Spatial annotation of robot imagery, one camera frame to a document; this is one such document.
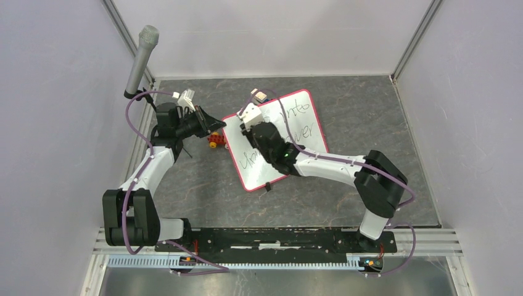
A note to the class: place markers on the red toy block car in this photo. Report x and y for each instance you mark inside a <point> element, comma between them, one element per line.
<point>216,139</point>

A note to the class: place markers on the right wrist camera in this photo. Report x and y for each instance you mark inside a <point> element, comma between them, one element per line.
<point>250,116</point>

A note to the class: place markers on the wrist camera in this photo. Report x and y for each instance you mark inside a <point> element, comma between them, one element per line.
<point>250,116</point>
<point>184,99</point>

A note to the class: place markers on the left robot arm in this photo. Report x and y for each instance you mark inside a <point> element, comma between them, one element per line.
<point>130,216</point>

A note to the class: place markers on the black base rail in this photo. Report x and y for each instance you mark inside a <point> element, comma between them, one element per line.
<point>220,250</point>

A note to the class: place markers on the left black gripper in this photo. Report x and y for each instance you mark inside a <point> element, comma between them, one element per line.
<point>206,125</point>

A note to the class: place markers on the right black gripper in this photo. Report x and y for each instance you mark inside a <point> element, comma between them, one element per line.
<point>249,134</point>

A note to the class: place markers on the pink framed whiteboard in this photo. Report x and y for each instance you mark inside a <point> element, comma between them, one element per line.
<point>299,109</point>

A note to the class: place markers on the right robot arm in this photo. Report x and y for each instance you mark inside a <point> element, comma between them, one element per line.
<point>379,183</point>

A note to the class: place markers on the grey microphone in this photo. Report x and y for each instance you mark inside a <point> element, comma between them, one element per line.
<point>148,39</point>

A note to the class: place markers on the red toy block boat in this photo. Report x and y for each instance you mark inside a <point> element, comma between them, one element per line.
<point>258,97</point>

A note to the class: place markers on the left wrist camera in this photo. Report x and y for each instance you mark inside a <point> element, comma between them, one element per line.
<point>184,99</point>

